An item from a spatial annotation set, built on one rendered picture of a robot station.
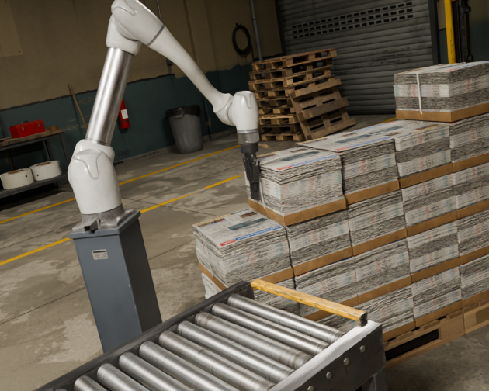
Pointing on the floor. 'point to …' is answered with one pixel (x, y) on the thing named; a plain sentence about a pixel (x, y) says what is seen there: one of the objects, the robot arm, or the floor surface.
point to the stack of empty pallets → (282, 122)
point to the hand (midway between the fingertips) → (254, 190)
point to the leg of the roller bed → (378, 381)
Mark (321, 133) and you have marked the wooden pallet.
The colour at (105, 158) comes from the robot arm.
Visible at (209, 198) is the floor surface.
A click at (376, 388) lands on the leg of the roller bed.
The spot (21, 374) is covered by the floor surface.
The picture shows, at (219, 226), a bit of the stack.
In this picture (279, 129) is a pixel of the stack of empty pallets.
